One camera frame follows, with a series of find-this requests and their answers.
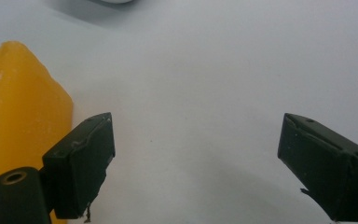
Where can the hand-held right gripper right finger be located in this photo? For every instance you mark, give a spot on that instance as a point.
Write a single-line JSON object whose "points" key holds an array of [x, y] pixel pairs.
{"points": [[323, 168]]}

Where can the yellow plastic object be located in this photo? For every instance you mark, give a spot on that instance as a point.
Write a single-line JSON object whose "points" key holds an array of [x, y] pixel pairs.
{"points": [[15, 109]]}

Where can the white round object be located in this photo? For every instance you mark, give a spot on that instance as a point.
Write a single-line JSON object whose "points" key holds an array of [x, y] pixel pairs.
{"points": [[117, 1]]}

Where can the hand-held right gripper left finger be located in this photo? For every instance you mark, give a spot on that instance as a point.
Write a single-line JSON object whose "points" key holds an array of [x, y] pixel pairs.
{"points": [[74, 168]]}

